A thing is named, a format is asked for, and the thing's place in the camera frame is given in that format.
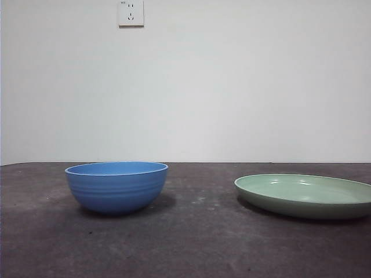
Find blue ribbed bowl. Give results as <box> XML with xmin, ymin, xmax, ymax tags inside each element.
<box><xmin>64</xmin><ymin>161</ymin><xmax>169</xmax><ymax>215</ymax></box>

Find pale green plate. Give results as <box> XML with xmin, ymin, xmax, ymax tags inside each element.
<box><xmin>234</xmin><ymin>173</ymin><xmax>371</xmax><ymax>220</ymax></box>

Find white wall socket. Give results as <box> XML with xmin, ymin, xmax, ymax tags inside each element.
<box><xmin>118</xmin><ymin>0</ymin><xmax>145</xmax><ymax>29</ymax></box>

